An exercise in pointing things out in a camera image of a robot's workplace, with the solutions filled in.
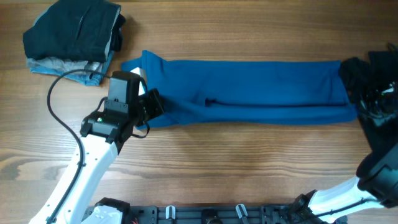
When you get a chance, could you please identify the blue polo shirt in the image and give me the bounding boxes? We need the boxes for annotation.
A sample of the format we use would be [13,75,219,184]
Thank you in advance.
[121,50,357,128]

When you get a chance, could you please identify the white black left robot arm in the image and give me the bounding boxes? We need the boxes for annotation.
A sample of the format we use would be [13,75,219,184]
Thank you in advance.
[30,89,164,224]

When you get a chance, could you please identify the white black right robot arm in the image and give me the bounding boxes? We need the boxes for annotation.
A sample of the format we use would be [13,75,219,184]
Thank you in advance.
[286,51,397,223]

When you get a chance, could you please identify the folded light blue jeans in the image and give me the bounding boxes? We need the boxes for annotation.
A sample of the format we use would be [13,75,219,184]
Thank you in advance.
[29,52,116,87]

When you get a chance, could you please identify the folded grey garment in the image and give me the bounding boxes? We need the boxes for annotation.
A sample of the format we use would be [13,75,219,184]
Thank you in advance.
[26,57,103,75]

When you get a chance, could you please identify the folded black garment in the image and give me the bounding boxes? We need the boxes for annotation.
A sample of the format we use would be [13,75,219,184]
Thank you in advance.
[23,0,126,63]

